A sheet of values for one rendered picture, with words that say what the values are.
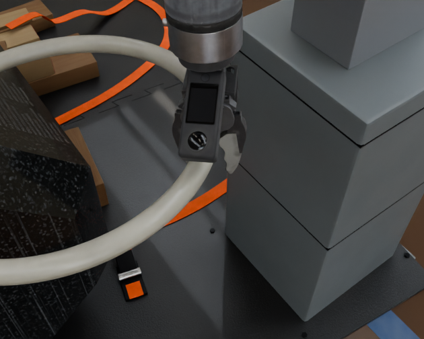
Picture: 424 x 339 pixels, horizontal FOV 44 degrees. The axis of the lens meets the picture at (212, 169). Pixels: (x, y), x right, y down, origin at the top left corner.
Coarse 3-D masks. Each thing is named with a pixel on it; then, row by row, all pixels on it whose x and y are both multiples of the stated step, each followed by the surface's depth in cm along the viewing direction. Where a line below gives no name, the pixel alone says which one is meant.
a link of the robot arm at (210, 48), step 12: (168, 24) 61; (240, 24) 61; (168, 36) 63; (180, 36) 60; (192, 36) 59; (204, 36) 59; (216, 36) 59; (228, 36) 60; (240, 36) 62; (180, 48) 61; (192, 48) 60; (204, 48) 60; (216, 48) 60; (228, 48) 61; (192, 60) 61; (204, 60) 61; (216, 60) 61
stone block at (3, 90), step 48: (0, 48) 140; (0, 96) 118; (0, 144) 101; (48, 144) 114; (0, 192) 100; (48, 192) 109; (96, 192) 124; (0, 240) 106; (48, 240) 114; (0, 288) 116; (48, 288) 126; (0, 336) 129; (48, 336) 141
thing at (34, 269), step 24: (24, 48) 89; (48, 48) 90; (72, 48) 90; (96, 48) 90; (120, 48) 89; (144, 48) 87; (192, 168) 67; (168, 192) 64; (192, 192) 65; (144, 216) 62; (168, 216) 63; (96, 240) 60; (120, 240) 60; (144, 240) 62; (0, 264) 59; (24, 264) 58; (48, 264) 58; (72, 264) 59; (96, 264) 60
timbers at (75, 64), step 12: (36, 0) 258; (0, 12) 251; (48, 12) 251; (24, 24) 245; (36, 24) 249; (48, 24) 253; (60, 60) 226; (72, 60) 226; (84, 60) 226; (60, 72) 220; (72, 72) 223; (84, 72) 226; (96, 72) 229; (36, 84) 218; (48, 84) 221; (60, 84) 224; (72, 84) 227
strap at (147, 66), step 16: (128, 0) 269; (144, 0) 269; (32, 16) 226; (64, 16) 243; (160, 16) 260; (144, 64) 236; (128, 80) 229; (112, 96) 222; (80, 112) 216; (208, 192) 189; (224, 192) 189; (192, 208) 184
